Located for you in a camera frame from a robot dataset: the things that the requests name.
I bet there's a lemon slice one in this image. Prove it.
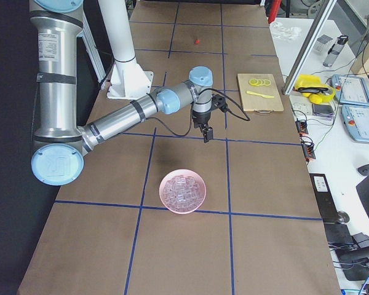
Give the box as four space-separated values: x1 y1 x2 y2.
248 79 257 86

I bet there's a lower teach pendant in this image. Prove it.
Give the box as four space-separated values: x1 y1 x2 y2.
341 104 369 143

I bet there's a pink bowl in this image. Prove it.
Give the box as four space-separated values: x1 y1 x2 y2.
159 169 207 214

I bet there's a yellow cloth bag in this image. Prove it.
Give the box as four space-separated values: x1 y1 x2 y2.
294 74 336 104

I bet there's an upper teach pendant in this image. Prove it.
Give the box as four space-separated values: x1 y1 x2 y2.
331 74 369 106

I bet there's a yellow plastic knife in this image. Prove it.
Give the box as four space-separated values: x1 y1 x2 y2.
246 90 275 98

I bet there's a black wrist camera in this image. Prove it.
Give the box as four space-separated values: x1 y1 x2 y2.
211 94 228 113

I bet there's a pile of ice cubes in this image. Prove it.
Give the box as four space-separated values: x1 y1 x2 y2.
162 175 203 210

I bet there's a teach pendant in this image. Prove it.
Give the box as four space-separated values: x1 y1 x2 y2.
341 104 369 143
331 74 369 106

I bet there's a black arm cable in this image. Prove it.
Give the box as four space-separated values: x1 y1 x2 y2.
147 88 251 137

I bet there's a water bottle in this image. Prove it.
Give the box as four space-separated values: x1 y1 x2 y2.
323 34 349 68

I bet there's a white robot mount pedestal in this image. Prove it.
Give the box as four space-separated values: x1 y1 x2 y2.
98 0 153 100

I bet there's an aluminium frame post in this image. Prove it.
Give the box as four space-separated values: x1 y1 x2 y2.
282 0 337 95

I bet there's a wooden cutting board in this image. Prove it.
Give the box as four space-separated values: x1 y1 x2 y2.
237 74 284 113

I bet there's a clear plastic wrap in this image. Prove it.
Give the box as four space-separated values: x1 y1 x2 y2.
269 22 302 41

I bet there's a black computer mouse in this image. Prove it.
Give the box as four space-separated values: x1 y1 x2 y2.
357 163 369 176

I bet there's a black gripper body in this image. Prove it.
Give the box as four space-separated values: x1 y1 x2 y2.
192 111 211 129

